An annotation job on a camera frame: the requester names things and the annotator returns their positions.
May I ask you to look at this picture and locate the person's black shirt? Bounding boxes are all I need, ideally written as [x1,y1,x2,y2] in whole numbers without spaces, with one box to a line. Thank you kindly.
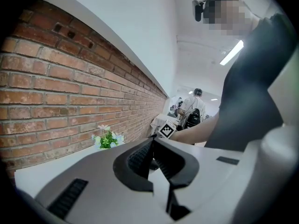
[205,13,295,153]

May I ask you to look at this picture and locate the person's right forearm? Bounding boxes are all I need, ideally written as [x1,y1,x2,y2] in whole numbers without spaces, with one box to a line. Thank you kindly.
[171,115,220,147]

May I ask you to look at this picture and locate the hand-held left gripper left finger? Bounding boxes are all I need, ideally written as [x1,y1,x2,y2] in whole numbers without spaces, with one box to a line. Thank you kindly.
[35,138,178,224]

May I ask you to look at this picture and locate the person's head camera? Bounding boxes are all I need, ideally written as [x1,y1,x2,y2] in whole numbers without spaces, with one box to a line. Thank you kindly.
[192,0,208,22]

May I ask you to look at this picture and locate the long ceiling light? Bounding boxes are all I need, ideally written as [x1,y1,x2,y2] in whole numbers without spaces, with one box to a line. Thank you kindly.
[219,40,244,66]

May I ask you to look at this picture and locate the artificial flowers in white pot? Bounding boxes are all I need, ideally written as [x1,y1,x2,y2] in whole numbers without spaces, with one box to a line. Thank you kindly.
[91,124,125,150]

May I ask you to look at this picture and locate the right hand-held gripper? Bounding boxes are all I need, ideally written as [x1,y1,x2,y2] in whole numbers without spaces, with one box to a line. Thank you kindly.
[157,119,177,139]

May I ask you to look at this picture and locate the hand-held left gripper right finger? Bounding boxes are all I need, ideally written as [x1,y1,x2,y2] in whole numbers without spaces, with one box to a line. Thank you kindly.
[153,138,245,224]

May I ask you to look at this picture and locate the person's head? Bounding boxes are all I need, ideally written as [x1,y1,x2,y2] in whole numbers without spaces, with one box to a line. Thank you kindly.
[203,0,260,37]

